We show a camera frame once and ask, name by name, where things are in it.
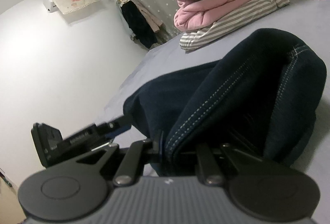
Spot dark blue jeans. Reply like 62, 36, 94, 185
123, 29, 327, 175

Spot black hanging garment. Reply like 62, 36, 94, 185
121, 0, 157, 49

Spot grey striped folded blanket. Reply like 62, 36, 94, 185
180, 0, 290, 52

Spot pink hanging garment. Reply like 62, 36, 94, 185
137, 5, 163, 33

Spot pink folded quilt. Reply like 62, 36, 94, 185
173, 0, 252, 32

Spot lavender bed sheet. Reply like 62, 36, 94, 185
95, 0, 329, 223

